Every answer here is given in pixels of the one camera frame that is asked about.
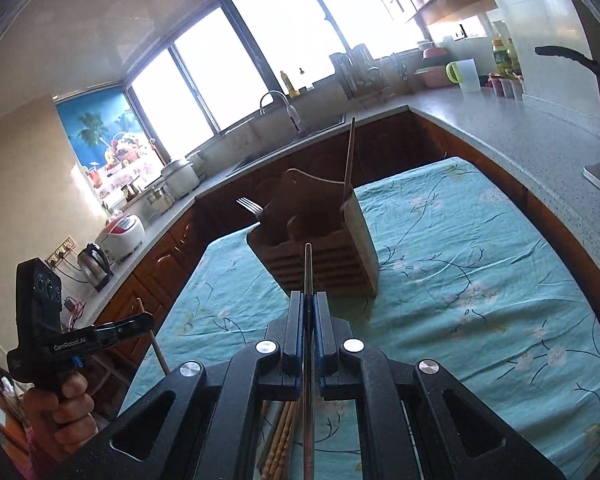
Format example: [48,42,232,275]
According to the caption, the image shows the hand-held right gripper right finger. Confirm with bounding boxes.
[314,292,567,480]

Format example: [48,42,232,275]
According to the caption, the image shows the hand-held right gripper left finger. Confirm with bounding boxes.
[55,291,306,480]

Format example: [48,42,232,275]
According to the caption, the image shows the plain wooden chopstick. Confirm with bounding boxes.
[137,298,172,377]
[342,117,356,207]

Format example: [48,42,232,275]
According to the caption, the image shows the metal chopstick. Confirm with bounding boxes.
[302,243,315,480]

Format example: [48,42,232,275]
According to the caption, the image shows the wooden utensil holder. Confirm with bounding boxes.
[246,167,381,297]

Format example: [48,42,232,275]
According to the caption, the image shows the person's left hand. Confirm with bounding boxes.
[22,372,99,448]

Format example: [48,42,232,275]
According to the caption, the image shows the steel electric kettle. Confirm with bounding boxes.
[76,242,115,294]

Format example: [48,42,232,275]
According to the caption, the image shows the white and red rice cooker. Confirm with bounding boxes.
[94,212,146,264]

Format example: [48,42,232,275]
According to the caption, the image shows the glass jar with lid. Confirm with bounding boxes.
[147,185,174,214]

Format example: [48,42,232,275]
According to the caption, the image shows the metal fork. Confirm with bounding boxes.
[236,197,265,219]

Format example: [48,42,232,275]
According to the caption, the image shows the teal floral tablecloth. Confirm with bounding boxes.
[114,156,600,480]

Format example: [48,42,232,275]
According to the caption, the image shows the tropical fruit printed window blind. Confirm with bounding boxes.
[54,87,167,202]

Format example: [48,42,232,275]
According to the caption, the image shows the curved metal faucet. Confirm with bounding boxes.
[258,90,302,137]

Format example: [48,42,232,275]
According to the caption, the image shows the yellow dish soap bottle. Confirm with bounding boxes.
[279,70,301,99]

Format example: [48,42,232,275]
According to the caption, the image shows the metal dish rack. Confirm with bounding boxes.
[329,43,412,107]

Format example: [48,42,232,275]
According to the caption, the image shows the pink basin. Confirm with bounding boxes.
[413,66,449,89]

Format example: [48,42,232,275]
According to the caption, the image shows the row of seasoning jars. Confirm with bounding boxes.
[487,73,525,101]

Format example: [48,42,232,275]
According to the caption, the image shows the kitchen window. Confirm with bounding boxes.
[124,0,433,163]

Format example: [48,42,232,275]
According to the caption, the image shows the cooking oil bottle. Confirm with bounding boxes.
[490,36,515,79]

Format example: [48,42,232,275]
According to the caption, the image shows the black wok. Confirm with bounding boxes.
[533,45,600,87]

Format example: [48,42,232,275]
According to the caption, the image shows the tangled red cable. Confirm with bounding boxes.
[61,296,89,327]

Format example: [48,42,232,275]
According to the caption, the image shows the wall power sockets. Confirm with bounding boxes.
[44,236,76,267]

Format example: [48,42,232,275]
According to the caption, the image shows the clear pitcher with green handle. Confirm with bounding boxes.
[445,58,482,94]

